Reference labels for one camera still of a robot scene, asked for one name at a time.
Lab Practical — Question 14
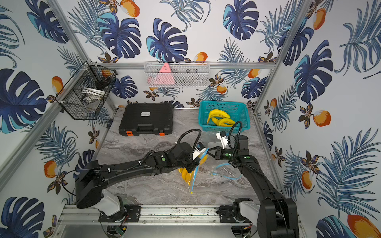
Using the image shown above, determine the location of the yellow banana bunch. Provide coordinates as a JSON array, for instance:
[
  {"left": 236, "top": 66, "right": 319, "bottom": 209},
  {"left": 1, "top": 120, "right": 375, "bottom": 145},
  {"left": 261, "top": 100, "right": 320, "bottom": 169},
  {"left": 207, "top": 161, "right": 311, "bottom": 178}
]
[
  {"left": 207, "top": 109, "right": 231, "bottom": 124},
  {"left": 178, "top": 155, "right": 208, "bottom": 186}
]

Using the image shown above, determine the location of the clear zip-top bag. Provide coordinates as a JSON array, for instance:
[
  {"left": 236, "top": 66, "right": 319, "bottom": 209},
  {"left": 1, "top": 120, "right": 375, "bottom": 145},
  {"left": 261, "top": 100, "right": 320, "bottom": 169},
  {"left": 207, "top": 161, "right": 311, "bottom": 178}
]
[
  {"left": 178, "top": 148, "right": 209, "bottom": 194},
  {"left": 207, "top": 132, "right": 258, "bottom": 180}
]

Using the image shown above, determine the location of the single yellow banana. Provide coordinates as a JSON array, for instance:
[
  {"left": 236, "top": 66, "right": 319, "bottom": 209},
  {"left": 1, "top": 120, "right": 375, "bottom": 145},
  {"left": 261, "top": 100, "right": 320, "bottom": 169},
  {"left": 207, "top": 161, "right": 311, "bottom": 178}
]
[{"left": 216, "top": 118, "right": 236, "bottom": 128}]

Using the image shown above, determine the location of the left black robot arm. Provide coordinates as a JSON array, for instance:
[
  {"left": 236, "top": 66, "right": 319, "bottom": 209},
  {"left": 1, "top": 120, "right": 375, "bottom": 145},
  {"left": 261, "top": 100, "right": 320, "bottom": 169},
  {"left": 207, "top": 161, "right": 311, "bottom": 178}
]
[{"left": 75, "top": 129, "right": 201, "bottom": 217}]

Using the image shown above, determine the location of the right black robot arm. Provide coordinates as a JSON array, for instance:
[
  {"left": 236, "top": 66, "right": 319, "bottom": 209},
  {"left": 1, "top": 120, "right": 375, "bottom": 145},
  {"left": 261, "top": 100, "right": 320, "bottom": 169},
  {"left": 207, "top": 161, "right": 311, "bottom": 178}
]
[{"left": 211, "top": 131, "right": 300, "bottom": 238}]

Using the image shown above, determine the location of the teal plastic basket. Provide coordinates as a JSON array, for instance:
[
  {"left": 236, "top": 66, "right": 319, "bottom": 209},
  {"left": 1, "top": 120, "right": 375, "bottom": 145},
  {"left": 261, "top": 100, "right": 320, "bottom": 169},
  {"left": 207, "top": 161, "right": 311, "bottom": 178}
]
[{"left": 198, "top": 101, "right": 251, "bottom": 133}]

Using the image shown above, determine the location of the black plastic tool case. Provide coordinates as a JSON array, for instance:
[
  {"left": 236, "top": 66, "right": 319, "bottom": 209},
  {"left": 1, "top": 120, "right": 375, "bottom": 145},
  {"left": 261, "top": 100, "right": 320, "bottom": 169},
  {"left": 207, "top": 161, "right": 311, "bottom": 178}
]
[{"left": 119, "top": 103, "right": 174, "bottom": 136}]

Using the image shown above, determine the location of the pink triangular item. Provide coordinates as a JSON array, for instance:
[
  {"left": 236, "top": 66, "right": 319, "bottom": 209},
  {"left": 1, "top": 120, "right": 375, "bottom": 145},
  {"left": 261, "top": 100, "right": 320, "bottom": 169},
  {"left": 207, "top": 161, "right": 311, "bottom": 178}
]
[{"left": 155, "top": 62, "right": 175, "bottom": 86}]

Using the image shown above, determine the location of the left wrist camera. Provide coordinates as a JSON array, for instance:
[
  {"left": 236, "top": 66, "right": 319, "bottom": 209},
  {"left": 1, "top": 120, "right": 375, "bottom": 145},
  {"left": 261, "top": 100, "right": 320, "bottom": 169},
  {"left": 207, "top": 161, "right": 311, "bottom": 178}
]
[{"left": 192, "top": 142, "right": 206, "bottom": 160}]

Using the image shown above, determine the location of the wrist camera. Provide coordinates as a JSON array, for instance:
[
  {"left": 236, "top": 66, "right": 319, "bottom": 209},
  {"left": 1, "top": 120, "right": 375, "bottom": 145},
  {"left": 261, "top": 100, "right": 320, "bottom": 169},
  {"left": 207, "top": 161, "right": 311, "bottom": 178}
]
[
  {"left": 216, "top": 131, "right": 229, "bottom": 149},
  {"left": 192, "top": 142, "right": 206, "bottom": 160}
]

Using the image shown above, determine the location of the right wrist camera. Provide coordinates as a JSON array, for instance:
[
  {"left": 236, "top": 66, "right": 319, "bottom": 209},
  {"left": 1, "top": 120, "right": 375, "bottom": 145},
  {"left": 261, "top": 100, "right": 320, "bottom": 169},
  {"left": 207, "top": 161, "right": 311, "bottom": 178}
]
[{"left": 216, "top": 131, "right": 229, "bottom": 149}]

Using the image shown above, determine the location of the aluminium front rail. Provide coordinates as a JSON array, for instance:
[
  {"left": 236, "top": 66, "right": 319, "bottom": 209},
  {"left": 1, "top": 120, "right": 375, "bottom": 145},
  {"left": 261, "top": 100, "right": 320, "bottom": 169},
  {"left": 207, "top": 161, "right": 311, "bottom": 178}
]
[{"left": 58, "top": 204, "right": 303, "bottom": 226}]

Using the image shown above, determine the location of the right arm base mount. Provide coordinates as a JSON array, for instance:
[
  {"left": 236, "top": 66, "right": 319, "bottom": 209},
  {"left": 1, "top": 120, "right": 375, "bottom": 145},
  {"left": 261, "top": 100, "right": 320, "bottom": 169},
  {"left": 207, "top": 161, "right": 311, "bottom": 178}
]
[{"left": 216, "top": 198, "right": 253, "bottom": 223}]

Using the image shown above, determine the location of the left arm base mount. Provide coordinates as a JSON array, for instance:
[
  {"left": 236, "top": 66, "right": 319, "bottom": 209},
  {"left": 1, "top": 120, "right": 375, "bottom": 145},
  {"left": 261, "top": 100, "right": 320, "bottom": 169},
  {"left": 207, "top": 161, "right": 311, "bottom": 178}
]
[{"left": 98, "top": 196, "right": 141, "bottom": 224}]

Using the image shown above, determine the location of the white wire wall basket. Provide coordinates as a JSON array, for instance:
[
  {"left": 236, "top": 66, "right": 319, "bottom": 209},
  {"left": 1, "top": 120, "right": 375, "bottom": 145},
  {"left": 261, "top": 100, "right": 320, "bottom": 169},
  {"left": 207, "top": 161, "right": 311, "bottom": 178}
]
[{"left": 143, "top": 61, "right": 210, "bottom": 87}]

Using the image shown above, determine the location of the black wire basket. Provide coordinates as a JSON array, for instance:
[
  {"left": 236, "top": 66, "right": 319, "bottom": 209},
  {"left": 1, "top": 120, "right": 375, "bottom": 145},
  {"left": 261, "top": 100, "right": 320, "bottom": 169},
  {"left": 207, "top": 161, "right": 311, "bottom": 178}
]
[{"left": 55, "top": 61, "right": 118, "bottom": 121}]

